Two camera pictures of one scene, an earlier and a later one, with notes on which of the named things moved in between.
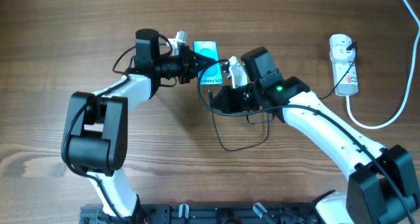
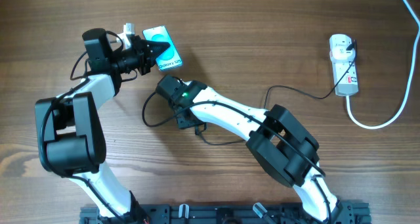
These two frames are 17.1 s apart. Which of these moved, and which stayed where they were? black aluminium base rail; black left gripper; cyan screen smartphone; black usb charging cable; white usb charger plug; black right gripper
Moved: black left gripper; cyan screen smartphone; black right gripper; black usb charging cable
Stayed: black aluminium base rail; white usb charger plug
